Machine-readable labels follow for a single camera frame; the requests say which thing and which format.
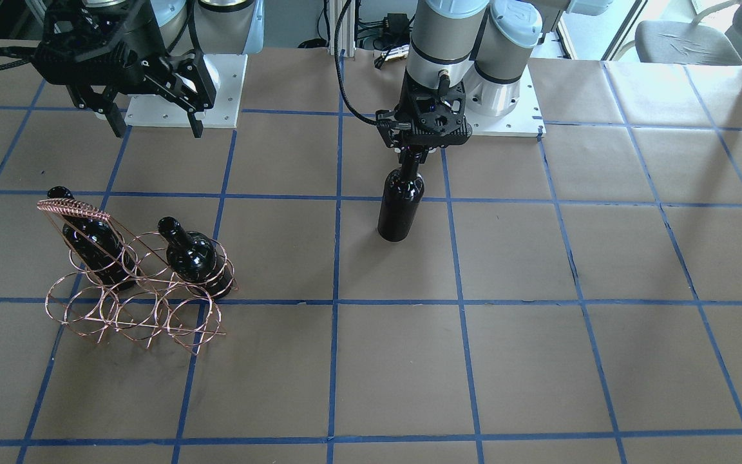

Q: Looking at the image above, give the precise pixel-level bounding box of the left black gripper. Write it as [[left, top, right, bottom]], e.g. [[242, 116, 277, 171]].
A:
[[375, 83, 472, 149]]

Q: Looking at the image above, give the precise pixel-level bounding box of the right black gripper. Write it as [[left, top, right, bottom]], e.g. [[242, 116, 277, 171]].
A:
[[30, 6, 217, 139]]

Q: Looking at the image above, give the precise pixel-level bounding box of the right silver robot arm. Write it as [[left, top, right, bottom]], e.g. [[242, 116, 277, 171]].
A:
[[30, 1, 265, 138]]

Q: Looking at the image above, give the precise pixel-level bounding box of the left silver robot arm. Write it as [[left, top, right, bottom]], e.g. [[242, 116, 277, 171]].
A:
[[375, 1, 610, 159]]

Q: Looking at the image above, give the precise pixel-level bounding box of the dark bottle in basket corner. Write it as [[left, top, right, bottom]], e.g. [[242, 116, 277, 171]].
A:
[[157, 217, 234, 299]]

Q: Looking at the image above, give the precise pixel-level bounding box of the grey office chair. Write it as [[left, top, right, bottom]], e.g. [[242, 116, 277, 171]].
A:
[[633, 1, 742, 66]]

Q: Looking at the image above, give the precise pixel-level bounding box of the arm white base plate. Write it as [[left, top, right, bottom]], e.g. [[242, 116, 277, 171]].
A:
[[124, 55, 249, 129], [463, 67, 547, 137]]

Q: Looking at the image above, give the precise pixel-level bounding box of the aluminium frame post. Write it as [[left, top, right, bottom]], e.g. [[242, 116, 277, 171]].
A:
[[326, 1, 357, 59]]

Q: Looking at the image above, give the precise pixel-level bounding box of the dark bottle under basket handle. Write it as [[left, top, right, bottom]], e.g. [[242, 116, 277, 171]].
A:
[[62, 215, 135, 291]]

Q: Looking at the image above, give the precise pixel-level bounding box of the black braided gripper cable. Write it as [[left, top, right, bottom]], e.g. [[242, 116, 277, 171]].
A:
[[334, 0, 385, 126]]

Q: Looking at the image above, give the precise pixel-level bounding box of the copper wire wine basket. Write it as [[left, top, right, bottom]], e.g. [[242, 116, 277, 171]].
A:
[[37, 198, 238, 355]]

